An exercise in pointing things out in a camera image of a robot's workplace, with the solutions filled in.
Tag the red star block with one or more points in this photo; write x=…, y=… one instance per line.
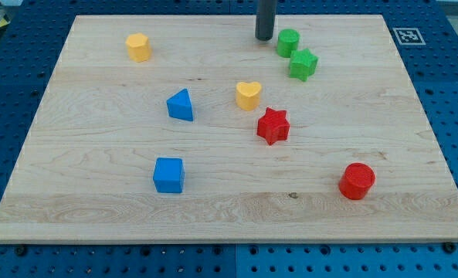
x=273, y=126

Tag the green star block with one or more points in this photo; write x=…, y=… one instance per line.
x=303, y=64

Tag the yellow heart block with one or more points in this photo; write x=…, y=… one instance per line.
x=248, y=95

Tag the blue triangle block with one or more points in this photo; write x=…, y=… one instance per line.
x=180, y=106

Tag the blue cube block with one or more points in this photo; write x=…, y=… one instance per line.
x=169, y=175

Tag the green cylinder block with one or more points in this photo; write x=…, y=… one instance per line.
x=288, y=41

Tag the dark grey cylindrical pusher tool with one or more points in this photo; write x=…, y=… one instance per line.
x=265, y=19

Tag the yellow hexagon block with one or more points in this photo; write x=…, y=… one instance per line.
x=138, y=47

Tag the red cylinder block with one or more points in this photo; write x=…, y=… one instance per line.
x=356, y=181

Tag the light wooden board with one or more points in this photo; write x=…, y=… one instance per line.
x=85, y=171

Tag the white fiducial marker tag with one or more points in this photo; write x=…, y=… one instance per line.
x=407, y=36

